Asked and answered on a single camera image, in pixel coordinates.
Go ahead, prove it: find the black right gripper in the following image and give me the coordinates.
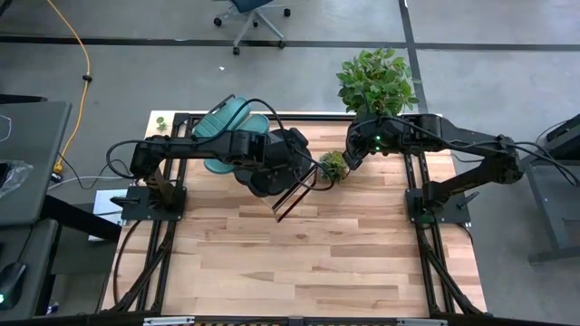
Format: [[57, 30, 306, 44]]
[[343, 120, 386, 172]]

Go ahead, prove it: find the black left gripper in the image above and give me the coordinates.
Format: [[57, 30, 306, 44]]
[[265, 128, 314, 180]]

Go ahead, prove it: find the green rubber slipper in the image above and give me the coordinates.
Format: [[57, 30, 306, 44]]
[[194, 95, 253, 139], [203, 112, 271, 176]]

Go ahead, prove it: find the small potted succulent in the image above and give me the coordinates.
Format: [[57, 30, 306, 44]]
[[318, 150, 351, 185]]

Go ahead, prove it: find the tall leafy potted plant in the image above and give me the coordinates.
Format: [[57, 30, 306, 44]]
[[334, 47, 421, 137]]

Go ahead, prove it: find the office chair base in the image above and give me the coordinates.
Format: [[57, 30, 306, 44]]
[[212, 0, 291, 56]]

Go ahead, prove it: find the white flat box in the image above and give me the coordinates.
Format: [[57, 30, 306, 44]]
[[88, 188, 129, 244]]

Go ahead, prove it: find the dark grey desk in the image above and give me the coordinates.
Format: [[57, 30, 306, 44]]
[[500, 112, 580, 264]]

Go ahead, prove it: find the black desk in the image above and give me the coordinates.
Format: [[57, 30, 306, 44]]
[[0, 93, 73, 227], [0, 219, 60, 322]]

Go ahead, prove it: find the clear plastic bag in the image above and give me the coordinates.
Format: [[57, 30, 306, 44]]
[[0, 159, 34, 198]]

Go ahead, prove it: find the black computer mouse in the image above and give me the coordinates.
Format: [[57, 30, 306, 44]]
[[0, 261, 27, 312]]

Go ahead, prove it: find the black aluminium table frame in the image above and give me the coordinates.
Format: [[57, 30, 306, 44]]
[[97, 111, 488, 326]]

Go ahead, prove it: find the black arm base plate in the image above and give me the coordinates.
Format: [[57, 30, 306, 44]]
[[110, 185, 188, 222], [405, 186, 481, 226]]

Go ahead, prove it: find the silver aluminium bracket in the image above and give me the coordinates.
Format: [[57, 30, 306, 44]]
[[396, 318, 449, 326], [142, 316, 196, 326]]

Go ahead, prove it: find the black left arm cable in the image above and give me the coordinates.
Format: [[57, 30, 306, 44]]
[[105, 98, 334, 191]]

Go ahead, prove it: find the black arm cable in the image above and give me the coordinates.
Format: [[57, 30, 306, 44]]
[[384, 115, 580, 187], [105, 98, 334, 191]]

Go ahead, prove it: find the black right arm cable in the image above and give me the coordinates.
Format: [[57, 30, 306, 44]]
[[384, 115, 580, 187]]

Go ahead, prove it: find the yellow power cable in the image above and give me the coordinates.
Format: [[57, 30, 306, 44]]
[[44, 0, 92, 176]]

